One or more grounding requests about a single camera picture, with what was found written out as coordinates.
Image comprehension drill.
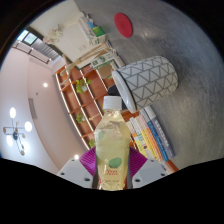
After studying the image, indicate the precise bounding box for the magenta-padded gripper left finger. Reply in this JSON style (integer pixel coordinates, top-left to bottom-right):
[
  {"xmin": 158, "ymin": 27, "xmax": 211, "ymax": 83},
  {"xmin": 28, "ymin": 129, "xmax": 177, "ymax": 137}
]
[{"xmin": 56, "ymin": 147, "xmax": 98, "ymax": 190}]

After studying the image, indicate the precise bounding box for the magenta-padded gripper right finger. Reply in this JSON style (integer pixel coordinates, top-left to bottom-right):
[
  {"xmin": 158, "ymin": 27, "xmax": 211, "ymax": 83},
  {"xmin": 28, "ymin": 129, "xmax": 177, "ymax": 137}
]
[{"xmin": 127, "ymin": 146, "xmax": 168, "ymax": 190}]

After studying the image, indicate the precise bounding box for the clear bottle with yellow drink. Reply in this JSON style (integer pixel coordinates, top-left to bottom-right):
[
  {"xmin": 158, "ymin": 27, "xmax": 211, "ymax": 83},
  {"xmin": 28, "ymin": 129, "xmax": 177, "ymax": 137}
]
[{"xmin": 93, "ymin": 95, "xmax": 131, "ymax": 192}]

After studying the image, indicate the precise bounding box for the yellow-spined book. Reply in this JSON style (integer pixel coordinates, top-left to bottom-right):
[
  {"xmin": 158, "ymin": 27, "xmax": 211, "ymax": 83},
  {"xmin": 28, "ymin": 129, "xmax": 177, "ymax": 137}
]
[{"xmin": 133, "ymin": 116, "xmax": 162, "ymax": 163}]

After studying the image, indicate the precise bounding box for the blue-and-white-spined book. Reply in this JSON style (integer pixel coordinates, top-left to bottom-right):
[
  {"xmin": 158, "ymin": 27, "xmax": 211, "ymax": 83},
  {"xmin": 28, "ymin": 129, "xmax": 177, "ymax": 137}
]
[{"xmin": 139, "ymin": 111, "xmax": 170, "ymax": 162}]

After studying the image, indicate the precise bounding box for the white-and-orange-spined book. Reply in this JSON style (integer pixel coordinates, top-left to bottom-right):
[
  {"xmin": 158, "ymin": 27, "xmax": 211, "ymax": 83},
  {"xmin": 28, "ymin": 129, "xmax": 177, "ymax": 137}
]
[{"xmin": 126, "ymin": 119, "xmax": 152, "ymax": 160}]

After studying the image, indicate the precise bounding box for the grey-spined book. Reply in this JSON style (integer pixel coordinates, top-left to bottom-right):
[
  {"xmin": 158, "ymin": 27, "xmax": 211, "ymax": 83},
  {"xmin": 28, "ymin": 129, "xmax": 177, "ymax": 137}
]
[{"xmin": 143, "ymin": 106, "xmax": 176, "ymax": 158}]

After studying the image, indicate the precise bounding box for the chandelier with round bulbs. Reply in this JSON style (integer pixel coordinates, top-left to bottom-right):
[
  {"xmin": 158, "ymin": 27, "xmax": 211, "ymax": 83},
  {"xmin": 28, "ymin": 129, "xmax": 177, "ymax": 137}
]
[{"xmin": 2, "ymin": 106, "xmax": 34, "ymax": 157}]

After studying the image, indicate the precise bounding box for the wooden shelf unit with plants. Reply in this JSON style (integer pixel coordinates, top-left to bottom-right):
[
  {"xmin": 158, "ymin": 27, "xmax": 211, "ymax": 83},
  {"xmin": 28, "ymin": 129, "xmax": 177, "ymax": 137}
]
[{"xmin": 54, "ymin": 62, "xmax": 116, "ymax": 150}]

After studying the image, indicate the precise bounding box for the grey mug with triangle pattern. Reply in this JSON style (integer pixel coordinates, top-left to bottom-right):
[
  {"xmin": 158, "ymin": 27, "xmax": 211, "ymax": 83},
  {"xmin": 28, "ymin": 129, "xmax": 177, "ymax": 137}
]
[{"xmin": 111, "ymin": 55, "xmax": 180, "ymax": 115}]

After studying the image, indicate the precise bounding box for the green and white carton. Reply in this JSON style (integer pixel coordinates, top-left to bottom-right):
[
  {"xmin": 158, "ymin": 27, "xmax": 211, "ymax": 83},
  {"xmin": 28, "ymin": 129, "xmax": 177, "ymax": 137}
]
[{"xmin": 89, "ymin": 50, "xmax": 126, "ymax": 71}]

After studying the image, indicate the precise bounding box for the window with grey blinds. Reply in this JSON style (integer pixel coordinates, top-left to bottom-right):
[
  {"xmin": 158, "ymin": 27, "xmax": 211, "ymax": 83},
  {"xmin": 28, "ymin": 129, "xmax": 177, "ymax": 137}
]
[{"xmin": 12, "ymin": 29, "xmax": 63, "ymax": 66}]

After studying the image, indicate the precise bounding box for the white flower bouquet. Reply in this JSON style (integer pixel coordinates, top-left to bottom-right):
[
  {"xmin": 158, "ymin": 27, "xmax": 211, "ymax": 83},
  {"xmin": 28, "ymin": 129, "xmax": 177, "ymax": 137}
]
[{"xmin": 42, "ymin": 23, "xmax": 67, "ymax": 45}]

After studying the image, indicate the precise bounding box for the white box with small items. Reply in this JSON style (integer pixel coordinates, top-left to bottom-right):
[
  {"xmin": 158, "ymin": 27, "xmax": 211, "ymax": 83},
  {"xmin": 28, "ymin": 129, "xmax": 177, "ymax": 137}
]
[{"xmin": 79, "ymin": 12, "xmax": 110, "ymax": 46}]

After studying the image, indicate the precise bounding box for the flat round red coaster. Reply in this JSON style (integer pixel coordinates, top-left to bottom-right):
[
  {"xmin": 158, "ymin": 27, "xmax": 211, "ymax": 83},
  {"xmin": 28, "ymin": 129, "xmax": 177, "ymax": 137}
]
[{"xmin": 113, "ymin": 12, "xmax": 134, "ymax": 39}]

